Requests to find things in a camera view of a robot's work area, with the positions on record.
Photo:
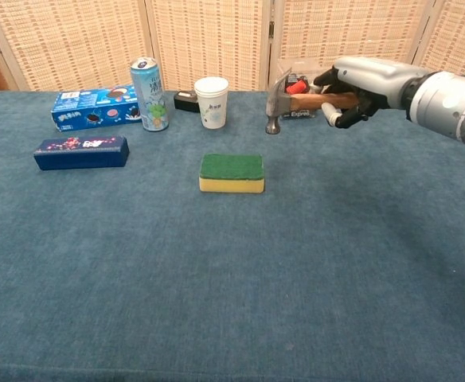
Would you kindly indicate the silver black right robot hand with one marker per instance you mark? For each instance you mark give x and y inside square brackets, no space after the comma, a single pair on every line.
[372,79]

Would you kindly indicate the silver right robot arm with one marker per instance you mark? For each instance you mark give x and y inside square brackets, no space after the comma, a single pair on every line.
[451,103]

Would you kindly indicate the green yellow sponge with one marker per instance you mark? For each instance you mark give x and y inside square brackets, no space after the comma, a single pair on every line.
[231,169]

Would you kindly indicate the woven folding screen panel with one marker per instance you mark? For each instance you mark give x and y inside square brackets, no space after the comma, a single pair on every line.
[69,40]
[459,36]
[348,28]
[208,40]

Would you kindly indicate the clear box with red items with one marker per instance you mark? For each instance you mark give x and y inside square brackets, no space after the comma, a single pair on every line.
[299,114]

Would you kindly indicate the metal screen hinge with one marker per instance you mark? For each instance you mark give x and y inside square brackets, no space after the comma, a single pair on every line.
[271,28]

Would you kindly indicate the white paper cup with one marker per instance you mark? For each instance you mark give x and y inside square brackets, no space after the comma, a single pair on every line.
[213,105]

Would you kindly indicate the small black device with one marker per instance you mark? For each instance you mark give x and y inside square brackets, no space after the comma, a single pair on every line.
[185,101]

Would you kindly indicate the pale green drink can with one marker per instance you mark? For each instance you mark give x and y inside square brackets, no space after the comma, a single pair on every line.
[153,99]

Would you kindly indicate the blue carpet table cover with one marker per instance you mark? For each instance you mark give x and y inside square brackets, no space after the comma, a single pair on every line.
[232,258]

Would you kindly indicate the blue Oreo cookie box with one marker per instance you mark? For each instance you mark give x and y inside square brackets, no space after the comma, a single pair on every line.
[93,109]

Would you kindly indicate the dark blue oblong box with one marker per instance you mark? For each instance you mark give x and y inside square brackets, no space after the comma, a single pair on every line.
[81,153]

